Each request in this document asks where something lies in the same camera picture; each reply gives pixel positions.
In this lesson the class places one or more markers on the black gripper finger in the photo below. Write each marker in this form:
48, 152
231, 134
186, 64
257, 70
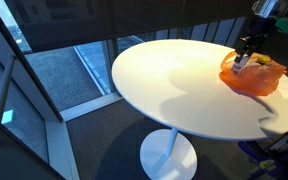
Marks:
239, 52
252, 53

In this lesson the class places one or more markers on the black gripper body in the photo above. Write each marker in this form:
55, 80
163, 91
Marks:
255, 28

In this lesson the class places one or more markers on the white lotion bottle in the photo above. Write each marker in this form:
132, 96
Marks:
238, 67

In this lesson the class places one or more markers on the robot arm with green part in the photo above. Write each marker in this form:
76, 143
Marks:
277, 16

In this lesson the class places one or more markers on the orange plastic bag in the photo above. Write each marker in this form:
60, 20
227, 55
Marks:
257, 80

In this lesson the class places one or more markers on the yellow round object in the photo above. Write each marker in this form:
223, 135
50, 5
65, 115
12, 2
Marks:
263, 59

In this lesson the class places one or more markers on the purple and yellow equipment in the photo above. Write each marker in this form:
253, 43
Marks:
274, 156

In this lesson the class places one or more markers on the dark roller window shade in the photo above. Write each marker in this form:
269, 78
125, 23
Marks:
117, 16

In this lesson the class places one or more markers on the round white pedestal table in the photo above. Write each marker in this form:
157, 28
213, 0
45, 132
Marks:
190, 96

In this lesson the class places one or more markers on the metal handrail post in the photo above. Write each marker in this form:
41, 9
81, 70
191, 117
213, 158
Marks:
2, 90

